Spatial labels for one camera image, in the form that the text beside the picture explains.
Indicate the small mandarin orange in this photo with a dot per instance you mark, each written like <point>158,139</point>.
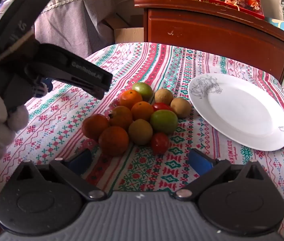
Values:
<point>129,99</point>
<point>142,111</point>
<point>94,126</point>
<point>120,118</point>
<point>113,141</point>

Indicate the white plate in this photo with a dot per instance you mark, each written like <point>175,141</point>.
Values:
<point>239,110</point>

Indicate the cardboard box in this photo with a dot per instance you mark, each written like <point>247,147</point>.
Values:
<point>129,34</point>

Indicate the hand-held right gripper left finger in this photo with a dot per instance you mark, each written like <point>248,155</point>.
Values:
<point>81,162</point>

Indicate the checked fabric cover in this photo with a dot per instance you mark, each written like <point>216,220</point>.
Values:
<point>69,17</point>

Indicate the green tomato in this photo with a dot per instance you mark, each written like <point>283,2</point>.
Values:
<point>144,89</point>
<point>163,121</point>

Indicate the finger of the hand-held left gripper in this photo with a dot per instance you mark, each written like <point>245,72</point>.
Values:
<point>101,91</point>

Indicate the red wooden cabinet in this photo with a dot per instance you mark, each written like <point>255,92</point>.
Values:
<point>207,35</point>

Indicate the brown longan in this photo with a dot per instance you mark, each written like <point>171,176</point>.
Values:
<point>163,96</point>
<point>140,132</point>
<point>180,107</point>

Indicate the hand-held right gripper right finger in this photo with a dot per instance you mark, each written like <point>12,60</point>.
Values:
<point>200,162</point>

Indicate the patterned tablecloth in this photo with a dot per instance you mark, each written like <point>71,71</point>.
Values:
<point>157,62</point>

